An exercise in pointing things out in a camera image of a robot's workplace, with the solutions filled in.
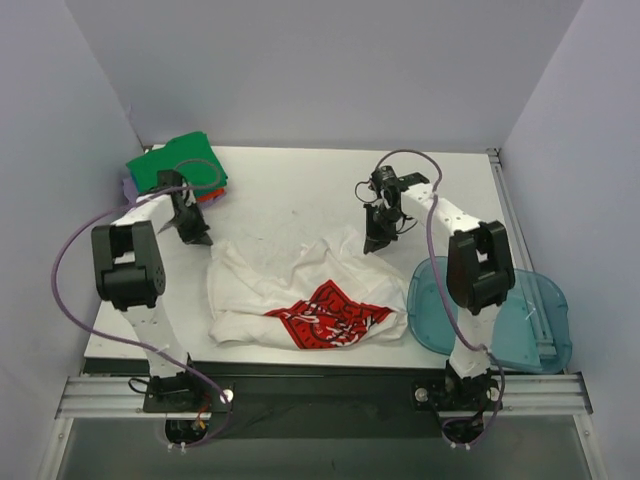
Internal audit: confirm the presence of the white t-shirt red print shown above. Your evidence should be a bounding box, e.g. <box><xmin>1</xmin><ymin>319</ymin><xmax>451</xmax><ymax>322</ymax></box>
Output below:
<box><xmin>207</xmin><ymin>227</ymin><xmax>408</xmax><ymax>350</ymax></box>

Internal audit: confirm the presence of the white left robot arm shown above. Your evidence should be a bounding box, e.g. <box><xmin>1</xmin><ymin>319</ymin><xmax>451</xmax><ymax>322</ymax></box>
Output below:
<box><xmin>91</xmin><ymin>170</ymin><xmax>213</xmax><ymax>412</ymax></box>

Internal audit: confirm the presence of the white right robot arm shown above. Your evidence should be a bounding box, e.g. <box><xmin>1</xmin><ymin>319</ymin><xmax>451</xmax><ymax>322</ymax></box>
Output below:
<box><xmin>363</xmin><ymin>166</ymin><xmax>515</xmax><ymax>408</ymax></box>

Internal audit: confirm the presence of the orange folded t-shirt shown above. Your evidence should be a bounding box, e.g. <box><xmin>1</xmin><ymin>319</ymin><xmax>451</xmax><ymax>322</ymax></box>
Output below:
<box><xmin>197</xmin><ymin>188</ymin><xmax>226</xmax><ymax>204</ymax></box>

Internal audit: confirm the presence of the teal plastic bin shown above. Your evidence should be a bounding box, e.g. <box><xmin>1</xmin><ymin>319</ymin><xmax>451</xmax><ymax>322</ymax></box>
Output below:
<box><xmin>407</xmin><ymin>259</ymin><xmax>572</xmax><ymax>375</ymax></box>

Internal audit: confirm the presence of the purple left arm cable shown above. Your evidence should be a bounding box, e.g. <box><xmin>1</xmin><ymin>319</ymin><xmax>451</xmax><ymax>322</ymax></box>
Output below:
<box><xmin>50</xmin><ymin>158</ymin><xmax>235</xmax><ymax>449</ymax></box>

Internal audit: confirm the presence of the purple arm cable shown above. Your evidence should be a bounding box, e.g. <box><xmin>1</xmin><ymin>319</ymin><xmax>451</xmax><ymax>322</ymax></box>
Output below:
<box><xmin>50</xmin><ymin>158</ymin><xmax>235</xmax><ymax>449</ymax></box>
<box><xmin>374</xmin><ymin>149</ymin><xmax>503</xmax><ymax>449</ymax></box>

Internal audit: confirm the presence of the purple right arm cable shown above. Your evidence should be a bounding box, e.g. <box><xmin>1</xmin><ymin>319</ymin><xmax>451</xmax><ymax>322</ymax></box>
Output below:
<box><xmin>374</xmin><ymin>149</ymin><xmax>503</xmax><ymax>449</ymax></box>

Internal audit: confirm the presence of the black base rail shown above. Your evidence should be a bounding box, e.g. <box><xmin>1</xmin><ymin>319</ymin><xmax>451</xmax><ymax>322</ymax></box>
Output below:
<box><xmin>82</xmin><ymin>358</ymin><xmax>501</xmax><ymax>441</ymax></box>

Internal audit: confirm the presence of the aluminium frame rail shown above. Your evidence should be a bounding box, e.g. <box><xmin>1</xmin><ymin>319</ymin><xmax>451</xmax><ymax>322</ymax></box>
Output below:
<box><xmin>37</xmin><ymin>147</ymin><xmax>609</xmax><ymax>480</ymax></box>

